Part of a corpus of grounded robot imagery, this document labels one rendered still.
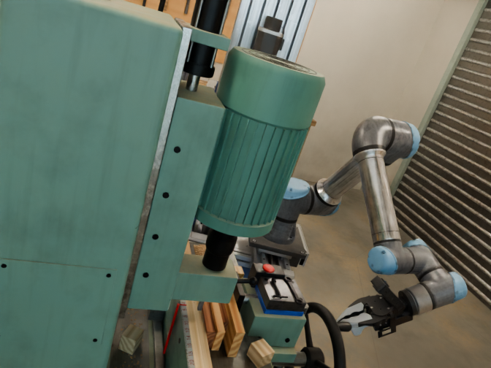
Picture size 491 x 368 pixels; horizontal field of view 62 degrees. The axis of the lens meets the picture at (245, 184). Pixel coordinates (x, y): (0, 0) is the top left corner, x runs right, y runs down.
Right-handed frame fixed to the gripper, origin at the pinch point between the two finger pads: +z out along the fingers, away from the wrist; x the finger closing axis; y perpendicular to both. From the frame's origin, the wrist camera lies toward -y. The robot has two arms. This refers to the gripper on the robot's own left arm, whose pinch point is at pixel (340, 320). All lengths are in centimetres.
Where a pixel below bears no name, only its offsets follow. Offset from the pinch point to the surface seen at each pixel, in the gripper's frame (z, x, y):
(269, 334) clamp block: 19.5, -5.8, -10.9
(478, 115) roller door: -228, 229, 83
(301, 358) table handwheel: 13.2, -4.9, 2.7
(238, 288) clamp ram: 23.2, -1.0, -22.9
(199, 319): 33.2, -5.7, -22.3
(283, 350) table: 17.2, -6.9, -5.0
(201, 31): 17, -8, -80
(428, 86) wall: -231, 306, 76
